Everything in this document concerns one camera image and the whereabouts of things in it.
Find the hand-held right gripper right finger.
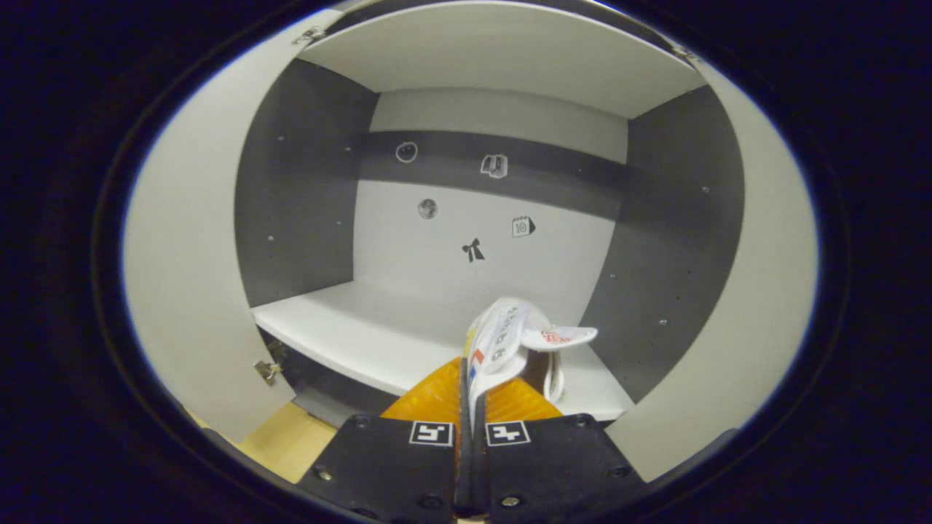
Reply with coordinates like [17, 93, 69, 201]
[471, 375, 649, 524]

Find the white shoe cabinet door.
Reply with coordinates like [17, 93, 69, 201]
[122, 7, 343, 443]

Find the small white shoe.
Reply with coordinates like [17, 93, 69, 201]
[465, 296, 599, 437]

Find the white and grey shoe cabinet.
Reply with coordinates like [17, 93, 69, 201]
[234, 0, 747, 430]

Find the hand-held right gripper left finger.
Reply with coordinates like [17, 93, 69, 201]
[299, 357, 471, 524]

